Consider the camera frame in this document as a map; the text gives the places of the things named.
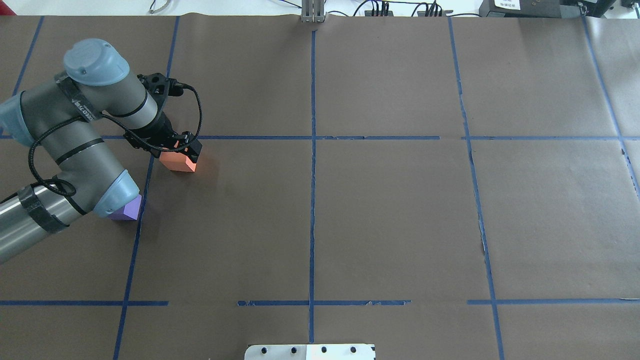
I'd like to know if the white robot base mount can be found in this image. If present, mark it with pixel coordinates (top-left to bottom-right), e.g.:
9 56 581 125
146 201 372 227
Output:
244 343 377 360

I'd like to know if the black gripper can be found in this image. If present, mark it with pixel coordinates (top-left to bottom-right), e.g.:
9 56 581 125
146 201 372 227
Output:
123 73 202 164

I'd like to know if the black device box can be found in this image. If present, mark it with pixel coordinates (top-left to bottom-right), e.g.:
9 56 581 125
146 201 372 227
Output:
478 0 615 19

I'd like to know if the black power strip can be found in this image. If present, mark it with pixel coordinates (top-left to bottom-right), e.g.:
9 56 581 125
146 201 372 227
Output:
414 10 453 18
365 8 394 18

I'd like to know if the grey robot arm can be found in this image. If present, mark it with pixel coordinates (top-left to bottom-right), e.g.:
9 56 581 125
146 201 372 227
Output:
0 38 202 263

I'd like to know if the grey aluminium camera post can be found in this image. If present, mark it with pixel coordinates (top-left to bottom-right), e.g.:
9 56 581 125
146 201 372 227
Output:
300 0 327 23

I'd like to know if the orange foam cube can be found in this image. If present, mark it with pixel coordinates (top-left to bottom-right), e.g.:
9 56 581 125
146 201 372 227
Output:
158 152 197 173

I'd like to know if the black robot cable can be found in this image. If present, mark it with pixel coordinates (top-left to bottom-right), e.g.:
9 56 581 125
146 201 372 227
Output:
28 82 203 197

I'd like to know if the purple foam cube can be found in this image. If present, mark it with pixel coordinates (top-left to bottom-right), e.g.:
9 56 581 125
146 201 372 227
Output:
107 194 142 221

